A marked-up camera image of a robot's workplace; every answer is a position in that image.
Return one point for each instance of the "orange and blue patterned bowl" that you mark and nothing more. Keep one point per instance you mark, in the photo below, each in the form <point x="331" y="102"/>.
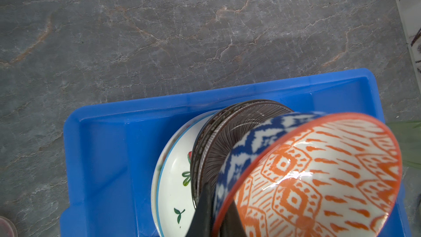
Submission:
<point x="311" y="175"/>

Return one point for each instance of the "red rimmed bowl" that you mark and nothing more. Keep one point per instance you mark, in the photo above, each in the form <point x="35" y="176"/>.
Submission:
<point x="219" y="135"/>

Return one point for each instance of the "pink glass cup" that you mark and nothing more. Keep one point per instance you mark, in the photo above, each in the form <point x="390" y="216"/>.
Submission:
<point x="7" y="228"/>

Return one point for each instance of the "white watermelon plate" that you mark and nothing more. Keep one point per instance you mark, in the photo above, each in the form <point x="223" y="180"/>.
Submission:
<point x="171" y="198"/>

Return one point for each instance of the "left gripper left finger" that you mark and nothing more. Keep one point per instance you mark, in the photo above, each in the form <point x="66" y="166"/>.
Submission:
<point x="201" y="225"/>

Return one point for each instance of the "blue plastic bin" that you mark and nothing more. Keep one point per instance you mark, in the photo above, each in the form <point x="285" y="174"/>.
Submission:
<point x="112" y="149"/>

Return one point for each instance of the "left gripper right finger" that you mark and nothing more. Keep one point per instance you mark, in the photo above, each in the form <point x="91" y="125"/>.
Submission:
<point x="231" y="225"/>

